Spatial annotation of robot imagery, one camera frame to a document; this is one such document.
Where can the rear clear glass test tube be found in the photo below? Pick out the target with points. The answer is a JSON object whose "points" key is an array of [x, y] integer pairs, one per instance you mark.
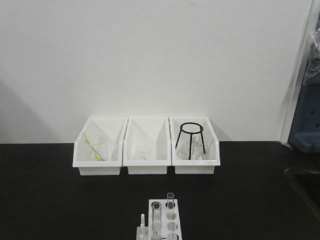
{"points": [[170, 201]]}

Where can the clear glass test tube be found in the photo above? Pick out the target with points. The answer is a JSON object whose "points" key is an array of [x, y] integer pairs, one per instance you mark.
{"points": [[156, 220], [170, 201]]}

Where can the white test tube rack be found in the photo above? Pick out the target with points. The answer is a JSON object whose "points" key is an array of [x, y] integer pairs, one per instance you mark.
{"points": [[170, 222]]}

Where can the blue grey drying rack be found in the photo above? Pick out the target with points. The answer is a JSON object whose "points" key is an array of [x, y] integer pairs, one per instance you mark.
{"points": [[305, 129]]}

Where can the black metal tripod stand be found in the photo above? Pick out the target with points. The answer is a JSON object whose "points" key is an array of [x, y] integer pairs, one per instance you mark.
{"points": [[183, 129]]}

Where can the middle white storage bin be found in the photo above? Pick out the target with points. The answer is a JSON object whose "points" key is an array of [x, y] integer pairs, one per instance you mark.
{"points": [[156, 133]]}

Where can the white storage bin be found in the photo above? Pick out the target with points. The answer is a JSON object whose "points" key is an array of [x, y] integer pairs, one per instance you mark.
{"points": [[115, 129], [207, 162], [156, 133]]}

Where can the small glass beaker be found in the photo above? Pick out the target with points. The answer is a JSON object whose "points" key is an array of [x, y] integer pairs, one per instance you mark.
{"points": [[143, 152]]}

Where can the right white storage bin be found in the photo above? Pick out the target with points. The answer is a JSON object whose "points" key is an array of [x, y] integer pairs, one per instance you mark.
{"points": [[207, 162]]}

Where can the glass flask under tripod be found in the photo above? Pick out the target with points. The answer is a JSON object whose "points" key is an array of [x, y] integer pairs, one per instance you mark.
{"points": [[191, 151]]}

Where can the glass beaker with straws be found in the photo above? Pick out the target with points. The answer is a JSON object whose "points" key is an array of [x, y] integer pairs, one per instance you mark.
{"points": [[97, 146]]}

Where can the left white storage bin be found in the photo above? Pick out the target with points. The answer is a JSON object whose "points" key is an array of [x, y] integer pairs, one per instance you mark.
{"points": [[115, 129]]}

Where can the black lab sink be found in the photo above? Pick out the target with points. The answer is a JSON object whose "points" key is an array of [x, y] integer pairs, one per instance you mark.
{"points": [[306, 183]]}

